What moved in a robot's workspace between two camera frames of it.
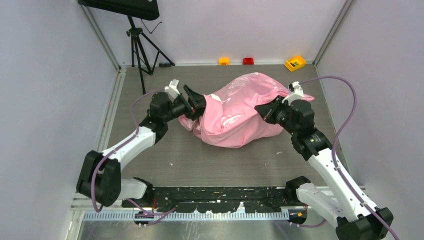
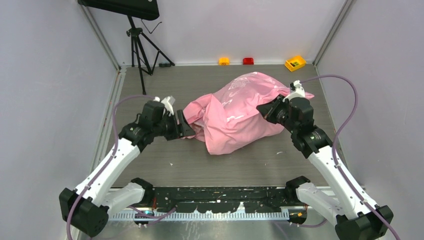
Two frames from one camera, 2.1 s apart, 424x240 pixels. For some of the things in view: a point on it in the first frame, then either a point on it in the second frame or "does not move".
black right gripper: x=267 y=113 does not move
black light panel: x=145 y=9 does not move
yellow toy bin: x=294 y=63 does not move
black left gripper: x=198 y=101 -> x=174 y=135
